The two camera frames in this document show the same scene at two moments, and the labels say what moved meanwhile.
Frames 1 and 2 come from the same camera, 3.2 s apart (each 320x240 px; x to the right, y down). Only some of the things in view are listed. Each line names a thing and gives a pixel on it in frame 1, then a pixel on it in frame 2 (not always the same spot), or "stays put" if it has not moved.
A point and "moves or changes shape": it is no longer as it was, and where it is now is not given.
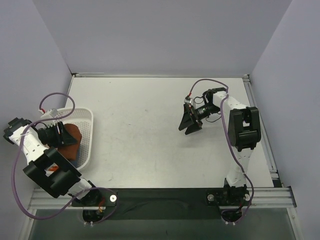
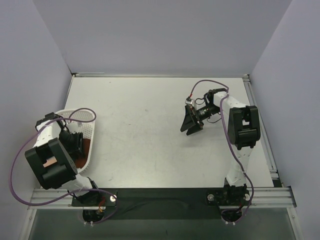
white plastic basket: x=83 y=118 stays put
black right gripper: x=193 y=115 stays put
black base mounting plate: x=164 y=204 stays put
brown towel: x=70 y=150 moves or changes shape
